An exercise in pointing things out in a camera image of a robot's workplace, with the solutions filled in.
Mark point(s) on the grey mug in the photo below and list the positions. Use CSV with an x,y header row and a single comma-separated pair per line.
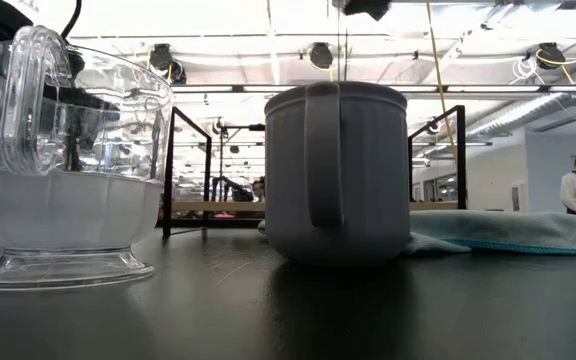
x,y
363,175

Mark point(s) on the wooden shelf with black frame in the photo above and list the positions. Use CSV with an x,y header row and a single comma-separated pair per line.
x,y
218,206

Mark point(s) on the light blue cloth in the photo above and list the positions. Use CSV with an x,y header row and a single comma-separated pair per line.
x,y
508,230

